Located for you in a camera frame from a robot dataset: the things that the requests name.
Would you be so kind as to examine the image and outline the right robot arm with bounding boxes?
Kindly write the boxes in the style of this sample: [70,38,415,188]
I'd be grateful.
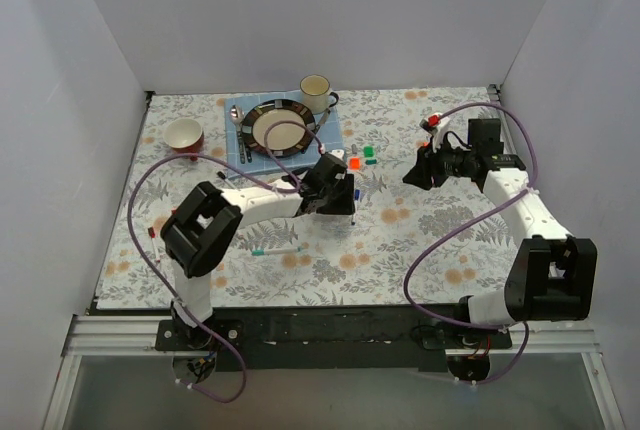
[403,114,597,348]

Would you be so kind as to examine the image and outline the teal ended white pen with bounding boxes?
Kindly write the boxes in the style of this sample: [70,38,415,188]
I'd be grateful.
[251,246,302,256]

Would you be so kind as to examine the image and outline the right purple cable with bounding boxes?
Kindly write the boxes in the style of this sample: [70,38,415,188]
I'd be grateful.
[402,102,538,387]

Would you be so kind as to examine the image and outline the metal knife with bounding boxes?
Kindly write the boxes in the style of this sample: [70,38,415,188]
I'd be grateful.
[317,107,332,128]

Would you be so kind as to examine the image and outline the metal spoon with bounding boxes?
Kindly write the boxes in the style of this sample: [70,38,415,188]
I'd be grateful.
[230,105,252,164]

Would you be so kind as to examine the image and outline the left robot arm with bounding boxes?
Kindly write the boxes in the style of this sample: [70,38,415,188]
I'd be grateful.
[160,153,355,350]

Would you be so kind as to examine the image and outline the cream enamel mug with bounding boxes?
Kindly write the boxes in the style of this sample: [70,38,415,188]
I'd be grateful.
[299,75,339,115]

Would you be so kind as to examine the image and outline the purple cable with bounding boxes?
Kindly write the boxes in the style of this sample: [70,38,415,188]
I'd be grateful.
[127,118,326,405]
[402,102,538,387]

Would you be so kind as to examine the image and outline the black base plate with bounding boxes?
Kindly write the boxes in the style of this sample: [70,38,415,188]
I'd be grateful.
[155,305,512,372]

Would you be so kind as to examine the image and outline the red white pen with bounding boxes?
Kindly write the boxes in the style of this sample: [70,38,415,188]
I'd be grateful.
[147,226,161,264]

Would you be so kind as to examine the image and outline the aluminium frame rail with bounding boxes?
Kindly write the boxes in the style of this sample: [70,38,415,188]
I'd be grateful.
[43,314,625,429]

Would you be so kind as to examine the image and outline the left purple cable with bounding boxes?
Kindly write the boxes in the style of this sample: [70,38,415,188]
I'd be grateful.
[127,118,326,405]

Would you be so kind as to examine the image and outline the red bowl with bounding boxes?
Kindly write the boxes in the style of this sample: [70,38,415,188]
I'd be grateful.
[163,118,204,161]

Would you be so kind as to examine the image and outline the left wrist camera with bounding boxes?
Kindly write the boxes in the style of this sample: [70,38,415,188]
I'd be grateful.
[321,149,345,162]

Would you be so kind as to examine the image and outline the blue capped white pen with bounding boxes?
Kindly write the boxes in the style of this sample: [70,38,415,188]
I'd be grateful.
[350,189,360,226]

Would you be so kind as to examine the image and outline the dark rimmed plate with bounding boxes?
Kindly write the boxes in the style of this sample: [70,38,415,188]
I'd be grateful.
[242,99,317,158]

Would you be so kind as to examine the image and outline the floral tablecloth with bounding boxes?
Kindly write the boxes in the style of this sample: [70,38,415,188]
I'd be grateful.
[96,87,518,312]

